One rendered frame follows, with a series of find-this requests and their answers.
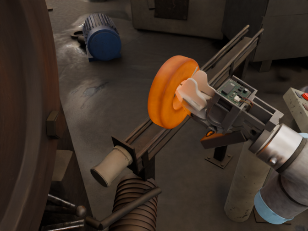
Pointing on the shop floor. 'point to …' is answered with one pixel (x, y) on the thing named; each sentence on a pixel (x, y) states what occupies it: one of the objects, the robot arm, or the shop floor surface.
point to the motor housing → (149, 217)
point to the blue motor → (101, 38)
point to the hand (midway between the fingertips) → (176, 85)
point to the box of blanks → (269, 28)
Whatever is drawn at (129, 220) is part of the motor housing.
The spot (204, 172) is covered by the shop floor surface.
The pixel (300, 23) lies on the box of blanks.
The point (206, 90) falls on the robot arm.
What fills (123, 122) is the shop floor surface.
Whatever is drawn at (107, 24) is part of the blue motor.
